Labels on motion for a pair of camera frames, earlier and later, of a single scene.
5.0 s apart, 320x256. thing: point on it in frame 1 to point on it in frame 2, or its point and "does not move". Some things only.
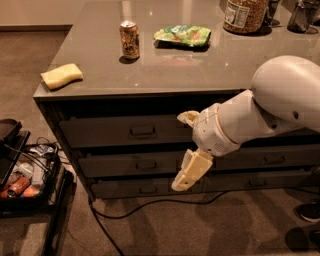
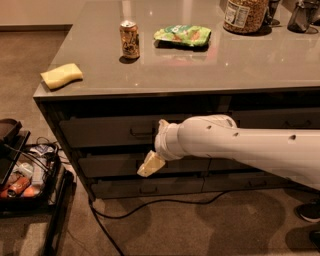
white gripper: x=210 y=132 to x=162 y=142
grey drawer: x=124 y=131 does not move
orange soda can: x=129 y=39 does not move
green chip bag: x=189 y=34 does not move
